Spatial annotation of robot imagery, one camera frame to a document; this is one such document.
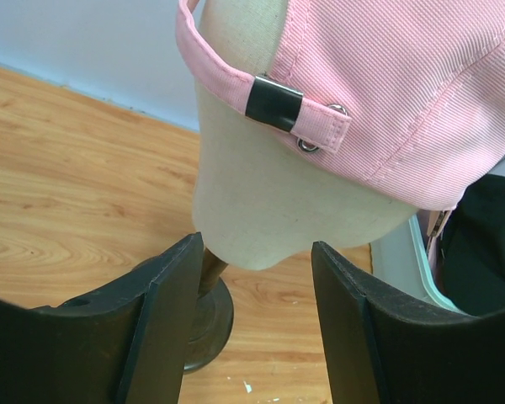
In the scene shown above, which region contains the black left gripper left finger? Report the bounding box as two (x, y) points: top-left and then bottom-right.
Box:
(0, 234), (204, 403)

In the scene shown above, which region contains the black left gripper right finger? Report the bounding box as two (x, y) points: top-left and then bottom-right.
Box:
(311, 242), (505, 403)

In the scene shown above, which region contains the black baseball cap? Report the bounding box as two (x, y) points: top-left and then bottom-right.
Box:
(440, 174), (505, 316)

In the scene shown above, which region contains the pink sport baseball cap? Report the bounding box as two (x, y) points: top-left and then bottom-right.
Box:
(176, 1), (505, 211)

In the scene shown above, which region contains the light teal plastic bin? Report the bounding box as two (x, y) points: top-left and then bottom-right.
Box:
(370, 213), (460, 312)

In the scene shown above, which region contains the pink cap in bin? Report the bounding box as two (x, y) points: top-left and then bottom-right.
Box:
(417, 210), (452, 284)

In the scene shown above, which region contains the cream mannequin head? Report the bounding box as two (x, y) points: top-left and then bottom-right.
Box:
(193, 1), (416, 270)

